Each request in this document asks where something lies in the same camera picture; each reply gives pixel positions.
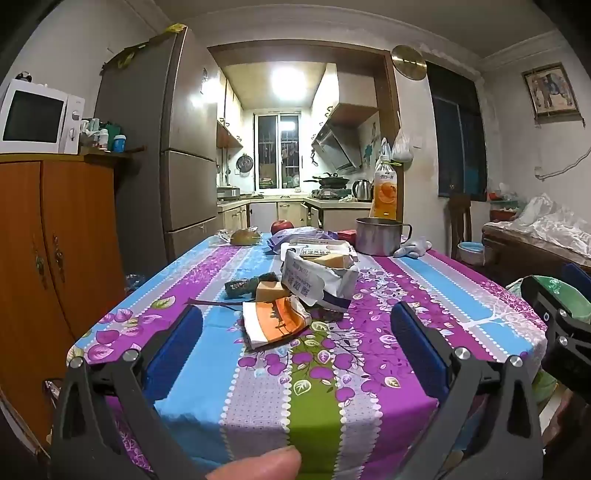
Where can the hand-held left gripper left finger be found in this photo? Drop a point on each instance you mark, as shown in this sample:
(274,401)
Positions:
(178,341)

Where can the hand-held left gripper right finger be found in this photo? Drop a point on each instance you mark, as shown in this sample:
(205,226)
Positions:
(415,344)

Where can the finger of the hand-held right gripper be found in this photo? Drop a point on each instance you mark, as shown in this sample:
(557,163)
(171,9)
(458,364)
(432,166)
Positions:
(577,277)
(545,300)

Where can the green scouring pad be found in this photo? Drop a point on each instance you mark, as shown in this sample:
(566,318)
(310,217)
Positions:
(242,285)

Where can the yellow sponge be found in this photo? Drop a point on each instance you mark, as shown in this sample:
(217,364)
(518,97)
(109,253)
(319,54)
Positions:
(272,291)

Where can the person's left hand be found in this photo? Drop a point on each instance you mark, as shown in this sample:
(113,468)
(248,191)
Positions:
(258,466)

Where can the white plastic sheet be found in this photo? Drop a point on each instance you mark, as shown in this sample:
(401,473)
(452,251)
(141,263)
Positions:
(549,221)

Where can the wooden side table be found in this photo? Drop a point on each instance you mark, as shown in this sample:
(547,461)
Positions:
(508,249)

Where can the blue basin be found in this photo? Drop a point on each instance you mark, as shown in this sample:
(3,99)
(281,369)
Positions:
(471,253)

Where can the crumpled orange white packet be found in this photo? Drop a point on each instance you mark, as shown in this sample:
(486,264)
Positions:
(272,323)

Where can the grey glove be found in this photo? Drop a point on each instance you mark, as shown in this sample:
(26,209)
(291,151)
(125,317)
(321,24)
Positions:
(413,247)

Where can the floral purple tablecloth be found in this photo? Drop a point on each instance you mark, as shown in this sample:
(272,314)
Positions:
(323,392)

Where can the white medicine box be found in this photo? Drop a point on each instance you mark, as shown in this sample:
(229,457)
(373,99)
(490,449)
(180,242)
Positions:
(323,286)

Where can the metal pot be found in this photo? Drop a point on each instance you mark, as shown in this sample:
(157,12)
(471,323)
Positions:
(376,237)

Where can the wooden chair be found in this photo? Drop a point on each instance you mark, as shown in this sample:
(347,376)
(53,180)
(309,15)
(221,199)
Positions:
(459,221)

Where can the crumpled golden box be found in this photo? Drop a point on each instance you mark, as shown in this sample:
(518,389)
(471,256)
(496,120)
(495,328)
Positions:
(332,261)

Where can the wrapped bread bun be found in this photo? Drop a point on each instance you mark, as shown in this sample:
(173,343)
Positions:
(244,237)

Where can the red box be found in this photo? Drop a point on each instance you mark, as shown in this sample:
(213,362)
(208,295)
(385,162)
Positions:
(345,236)

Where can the purple snack bag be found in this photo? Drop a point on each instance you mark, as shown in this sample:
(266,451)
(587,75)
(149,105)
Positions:
(281,240)

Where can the orange wooden cabinet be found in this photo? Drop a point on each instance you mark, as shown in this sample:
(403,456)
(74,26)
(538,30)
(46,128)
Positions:
(69,240)

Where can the kitchen counter cabinets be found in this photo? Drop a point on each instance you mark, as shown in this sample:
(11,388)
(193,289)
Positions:
(263,214)

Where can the orange juice bottle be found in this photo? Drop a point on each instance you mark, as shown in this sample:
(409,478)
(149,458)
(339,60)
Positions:
(384,194)

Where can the red apple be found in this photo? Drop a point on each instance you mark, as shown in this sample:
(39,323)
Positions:
(281,227)

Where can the electric griddle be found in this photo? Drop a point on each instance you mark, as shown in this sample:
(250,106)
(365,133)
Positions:
(228,193)

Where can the grey refrigerator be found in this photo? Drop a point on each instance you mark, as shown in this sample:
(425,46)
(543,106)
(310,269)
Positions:
(184,184)

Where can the steel kettle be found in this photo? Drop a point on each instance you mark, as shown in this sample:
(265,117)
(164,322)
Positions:
(362,190)

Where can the dark window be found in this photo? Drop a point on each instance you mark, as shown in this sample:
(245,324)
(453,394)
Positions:
(457,138)

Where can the black wok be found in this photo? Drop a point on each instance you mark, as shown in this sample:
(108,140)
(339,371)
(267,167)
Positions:
(330,180)

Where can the framed elephant picture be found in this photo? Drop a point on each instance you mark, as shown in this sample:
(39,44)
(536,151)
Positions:
(550,90)

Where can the hanging round pan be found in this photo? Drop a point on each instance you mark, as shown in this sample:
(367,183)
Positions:
(244,164)

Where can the hanging clear plastic bag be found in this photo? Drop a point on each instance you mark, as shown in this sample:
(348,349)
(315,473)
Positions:
(401,147)

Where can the blue cup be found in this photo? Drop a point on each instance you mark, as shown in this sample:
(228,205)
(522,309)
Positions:
(119,144)

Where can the range hood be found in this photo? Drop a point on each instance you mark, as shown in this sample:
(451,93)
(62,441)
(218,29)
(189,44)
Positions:
(334,150)

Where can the kitchen window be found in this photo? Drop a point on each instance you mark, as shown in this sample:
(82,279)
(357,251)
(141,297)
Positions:
(277,152)

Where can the white microwave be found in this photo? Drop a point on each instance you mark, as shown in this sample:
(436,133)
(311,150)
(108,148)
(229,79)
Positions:
(32,117)

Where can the ceiling light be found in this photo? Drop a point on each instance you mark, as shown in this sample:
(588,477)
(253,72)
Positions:
(286,83)

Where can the gold wall clock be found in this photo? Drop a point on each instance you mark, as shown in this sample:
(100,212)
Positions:
(409,62)

